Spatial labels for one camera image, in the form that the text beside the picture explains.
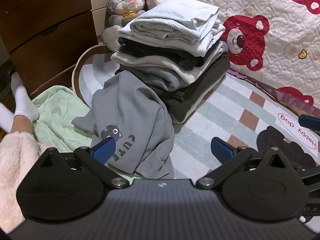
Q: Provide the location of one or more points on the pink fluffy blanket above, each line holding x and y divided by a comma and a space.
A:
17, 160

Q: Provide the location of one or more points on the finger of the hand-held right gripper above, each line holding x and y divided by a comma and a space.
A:
310, 122
310, 175

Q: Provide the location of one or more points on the grey printed shirt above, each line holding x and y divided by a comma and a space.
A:
135, 110

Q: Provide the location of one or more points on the person's bare leg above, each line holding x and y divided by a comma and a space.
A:
22, 126

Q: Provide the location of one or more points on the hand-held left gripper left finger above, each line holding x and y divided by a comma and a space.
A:
103, 151

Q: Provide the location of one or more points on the grey plush bunny toy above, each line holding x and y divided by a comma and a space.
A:
125, 0

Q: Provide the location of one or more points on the dark wooden drawer cabinet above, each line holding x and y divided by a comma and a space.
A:
45, 30

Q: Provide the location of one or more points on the checked floor mat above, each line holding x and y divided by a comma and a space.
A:
220, 120

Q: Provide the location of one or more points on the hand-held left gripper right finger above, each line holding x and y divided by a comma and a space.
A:
222, 151

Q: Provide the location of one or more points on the light green cloth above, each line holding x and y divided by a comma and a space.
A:
57, 115

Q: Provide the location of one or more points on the white bear print quilt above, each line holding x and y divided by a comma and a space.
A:
280, 42

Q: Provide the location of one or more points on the stack of folded clothes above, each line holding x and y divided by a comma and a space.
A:
170, 62

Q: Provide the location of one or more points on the white sock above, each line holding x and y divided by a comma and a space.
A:
5, 117
22, 97

